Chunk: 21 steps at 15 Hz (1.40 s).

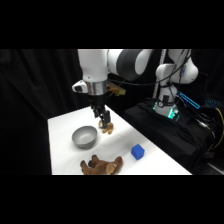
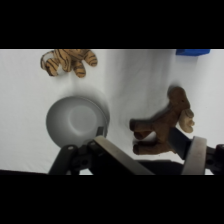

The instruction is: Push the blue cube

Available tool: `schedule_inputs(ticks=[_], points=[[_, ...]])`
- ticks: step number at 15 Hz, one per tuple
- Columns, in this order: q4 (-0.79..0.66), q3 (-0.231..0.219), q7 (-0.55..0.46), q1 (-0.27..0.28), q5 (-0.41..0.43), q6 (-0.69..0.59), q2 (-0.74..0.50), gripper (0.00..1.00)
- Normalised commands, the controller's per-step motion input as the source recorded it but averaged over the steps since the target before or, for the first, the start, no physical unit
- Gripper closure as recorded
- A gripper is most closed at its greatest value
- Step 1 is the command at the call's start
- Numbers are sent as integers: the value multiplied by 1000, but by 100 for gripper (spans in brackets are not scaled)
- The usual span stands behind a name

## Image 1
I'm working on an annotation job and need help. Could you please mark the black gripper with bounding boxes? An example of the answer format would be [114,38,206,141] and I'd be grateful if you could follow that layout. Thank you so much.
[88,93,112,128]

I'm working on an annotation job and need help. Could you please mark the blue cube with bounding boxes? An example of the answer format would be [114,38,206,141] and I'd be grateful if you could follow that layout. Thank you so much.
[130,143,146,160]

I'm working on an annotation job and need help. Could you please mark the small tan toy figure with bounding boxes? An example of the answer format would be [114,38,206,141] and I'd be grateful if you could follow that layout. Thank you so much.
[97,121,115,136]

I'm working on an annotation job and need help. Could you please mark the grey bowl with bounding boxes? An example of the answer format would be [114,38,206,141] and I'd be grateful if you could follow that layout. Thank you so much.
[71,125,99,149]

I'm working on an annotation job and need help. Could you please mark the brown teddy bear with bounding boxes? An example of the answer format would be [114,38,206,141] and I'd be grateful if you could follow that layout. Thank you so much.
[79,154,124,176]

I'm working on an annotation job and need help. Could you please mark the black curtain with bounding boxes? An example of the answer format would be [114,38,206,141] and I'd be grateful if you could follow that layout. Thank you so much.
[0,49,224,176]

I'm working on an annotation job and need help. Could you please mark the black robot stand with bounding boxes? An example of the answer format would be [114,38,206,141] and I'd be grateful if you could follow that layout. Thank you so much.
[122,98,224,176]

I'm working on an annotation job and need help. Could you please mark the blue tape strip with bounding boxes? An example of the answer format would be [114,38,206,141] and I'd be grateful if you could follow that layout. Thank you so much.
[177,92,202,110]

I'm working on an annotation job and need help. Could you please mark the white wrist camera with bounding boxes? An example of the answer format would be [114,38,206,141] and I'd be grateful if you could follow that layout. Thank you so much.
[71,79,88,94]

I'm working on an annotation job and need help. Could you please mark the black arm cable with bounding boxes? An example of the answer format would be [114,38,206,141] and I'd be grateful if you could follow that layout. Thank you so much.
[108,49,194,108]

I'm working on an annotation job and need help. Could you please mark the yellow cable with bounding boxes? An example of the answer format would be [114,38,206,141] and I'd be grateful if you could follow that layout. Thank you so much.
[213,107,224,150]

